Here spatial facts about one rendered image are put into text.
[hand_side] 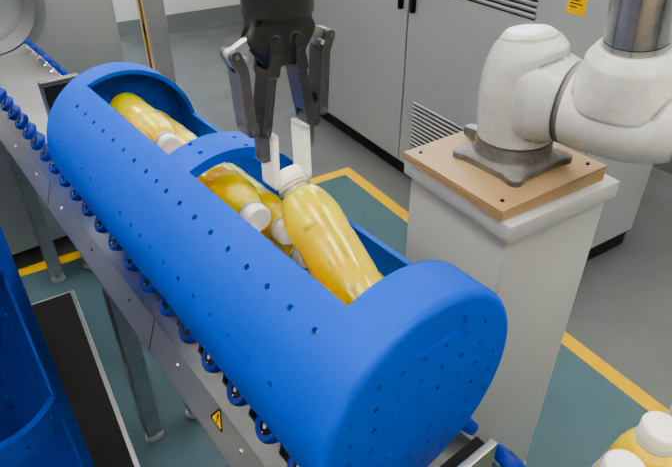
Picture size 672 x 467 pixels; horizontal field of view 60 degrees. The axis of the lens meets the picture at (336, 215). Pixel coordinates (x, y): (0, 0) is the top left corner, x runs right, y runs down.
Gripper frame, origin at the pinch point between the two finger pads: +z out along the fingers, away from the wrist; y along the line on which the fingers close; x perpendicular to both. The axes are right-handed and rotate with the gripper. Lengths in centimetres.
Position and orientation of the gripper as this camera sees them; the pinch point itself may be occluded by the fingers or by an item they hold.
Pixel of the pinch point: (286, 154)
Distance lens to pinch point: 69.8
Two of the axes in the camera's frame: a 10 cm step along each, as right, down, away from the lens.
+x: 6.2, 4.3, -6.5
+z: 0.0, 8.3, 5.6
